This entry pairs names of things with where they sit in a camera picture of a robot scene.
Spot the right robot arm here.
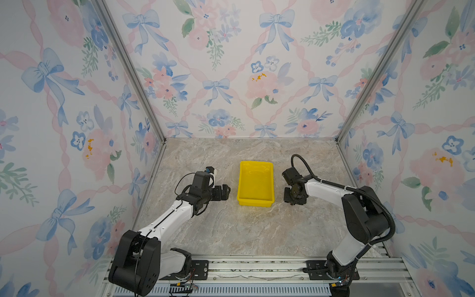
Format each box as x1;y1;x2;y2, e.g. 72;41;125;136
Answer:
282;167;396;282

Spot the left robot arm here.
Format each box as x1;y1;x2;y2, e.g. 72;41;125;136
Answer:
108;167;231;297

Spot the yellow plastic bin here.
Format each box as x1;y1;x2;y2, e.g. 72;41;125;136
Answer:
237;161;275;207

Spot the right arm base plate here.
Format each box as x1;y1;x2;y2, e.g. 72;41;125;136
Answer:
302;260;360;281

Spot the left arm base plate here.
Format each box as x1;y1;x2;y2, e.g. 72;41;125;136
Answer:
159;260;209;281

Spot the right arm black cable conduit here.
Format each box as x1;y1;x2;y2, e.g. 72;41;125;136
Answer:
290;153;397;246

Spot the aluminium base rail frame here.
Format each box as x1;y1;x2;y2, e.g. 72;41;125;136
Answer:
149;255;421;297

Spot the left corner aluminium post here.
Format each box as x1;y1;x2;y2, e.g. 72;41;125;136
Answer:
92;0;166;145

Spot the corner aluminium post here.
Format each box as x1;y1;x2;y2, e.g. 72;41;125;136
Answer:
92;0;166;145
335;0;426;145

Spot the right corner aluminium post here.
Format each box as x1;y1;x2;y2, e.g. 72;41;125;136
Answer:
335;0;426;145

